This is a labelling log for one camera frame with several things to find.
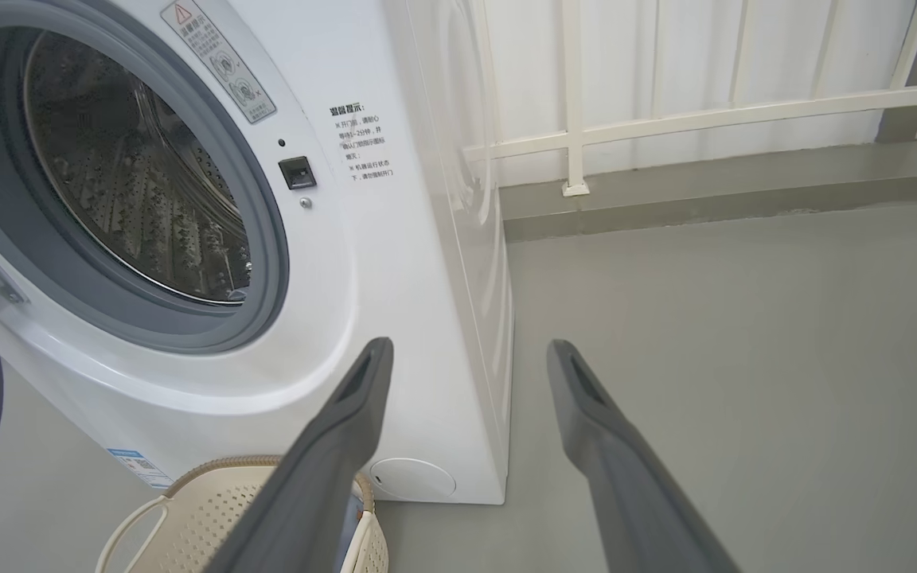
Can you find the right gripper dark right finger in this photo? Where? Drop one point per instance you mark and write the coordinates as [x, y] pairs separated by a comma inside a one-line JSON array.
[[626, 477]]

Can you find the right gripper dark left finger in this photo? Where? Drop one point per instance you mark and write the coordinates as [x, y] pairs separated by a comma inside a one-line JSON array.
[[323, 477]]

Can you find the blue cartoon print garment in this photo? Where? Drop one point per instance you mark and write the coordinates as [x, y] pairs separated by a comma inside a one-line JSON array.
[[352, 513]]

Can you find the white front-load washing machine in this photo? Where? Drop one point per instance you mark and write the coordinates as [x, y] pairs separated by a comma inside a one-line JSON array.
[[395, 263]]

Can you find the black door lock slot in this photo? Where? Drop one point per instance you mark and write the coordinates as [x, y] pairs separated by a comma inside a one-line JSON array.
[[297, 173]]

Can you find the stainless steel washing machine drum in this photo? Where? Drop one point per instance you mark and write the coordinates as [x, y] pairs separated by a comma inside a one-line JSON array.
[[132, 175]]

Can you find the round white filter cover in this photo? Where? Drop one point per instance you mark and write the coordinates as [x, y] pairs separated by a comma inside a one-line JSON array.
[[415, 479]]

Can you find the cream perforated laundry basket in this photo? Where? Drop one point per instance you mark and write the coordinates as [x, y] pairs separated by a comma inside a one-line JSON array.
[[204, 517]]

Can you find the blue energy label sticker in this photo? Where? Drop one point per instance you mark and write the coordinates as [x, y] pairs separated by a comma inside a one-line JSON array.
[[140, 468]]

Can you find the white metal railing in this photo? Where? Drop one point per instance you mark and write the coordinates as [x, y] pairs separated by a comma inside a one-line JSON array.
[[665, 119]]

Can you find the grey warning sticker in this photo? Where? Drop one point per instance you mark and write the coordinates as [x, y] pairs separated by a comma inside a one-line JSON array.
[[220, 60]]

